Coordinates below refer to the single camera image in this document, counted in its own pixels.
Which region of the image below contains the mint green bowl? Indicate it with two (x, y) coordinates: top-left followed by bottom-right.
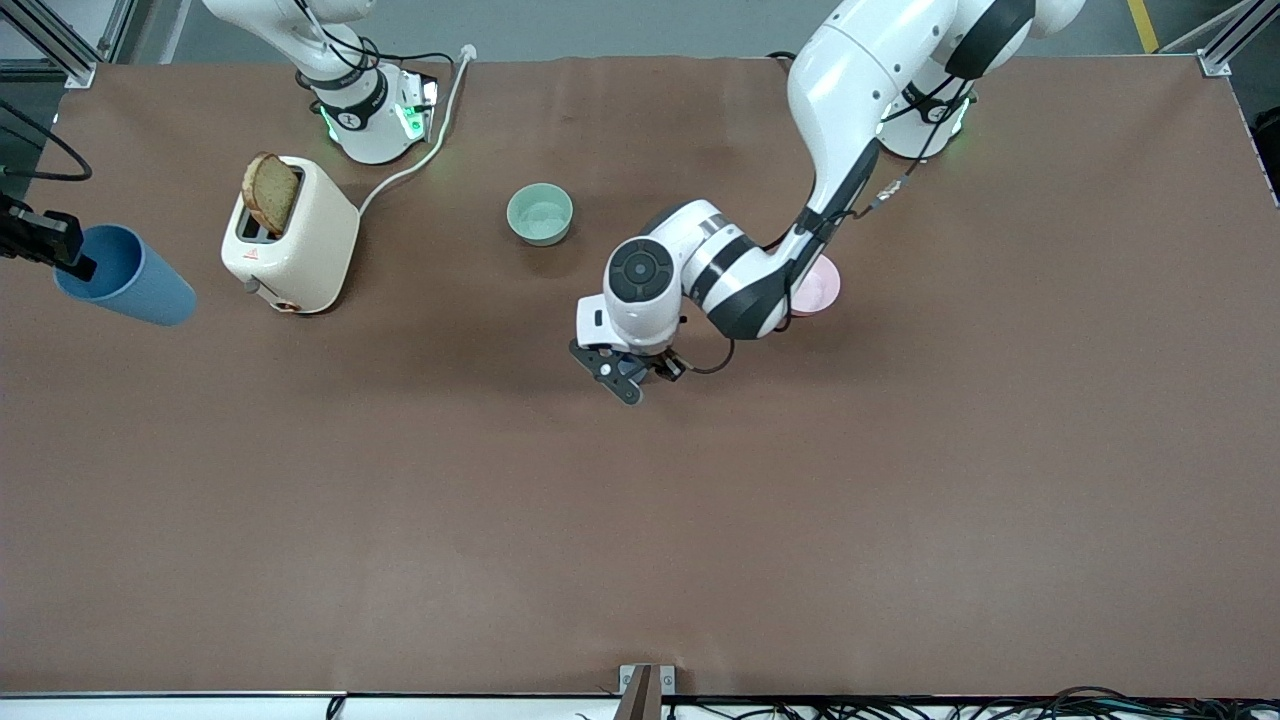
(506, 182), (575, 247)

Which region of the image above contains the brown table mat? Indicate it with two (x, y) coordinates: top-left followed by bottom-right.
(0, 55), (1280, 698)

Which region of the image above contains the pale pink bowl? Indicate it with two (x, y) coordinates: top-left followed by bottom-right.
(788, 254), (842, 318)

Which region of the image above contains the brown bread slice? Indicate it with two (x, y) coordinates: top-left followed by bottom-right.
(242, 152), (301, 238)

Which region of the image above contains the cream white toaster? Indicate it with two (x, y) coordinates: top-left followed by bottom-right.
(221, 155), (361, 316)

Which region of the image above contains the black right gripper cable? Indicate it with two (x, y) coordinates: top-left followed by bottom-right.
(0, 98), (94, 184)

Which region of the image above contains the aluminium frame profile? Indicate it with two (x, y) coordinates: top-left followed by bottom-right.
(0, 0), (136, 89)
(1160, 0), (1280, 79)

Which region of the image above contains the white toaster power cable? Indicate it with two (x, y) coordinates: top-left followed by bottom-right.
(357, 44), (477, 216)

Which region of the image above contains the black right arm base cable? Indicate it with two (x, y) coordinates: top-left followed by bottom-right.
(360, 48), (457, 77)

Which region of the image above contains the metal mounting bracket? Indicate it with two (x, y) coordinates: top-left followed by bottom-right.
(615, 664), (677, 720)

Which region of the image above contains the black cable bundle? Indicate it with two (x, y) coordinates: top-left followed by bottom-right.
(660, 685), (1280, 720)

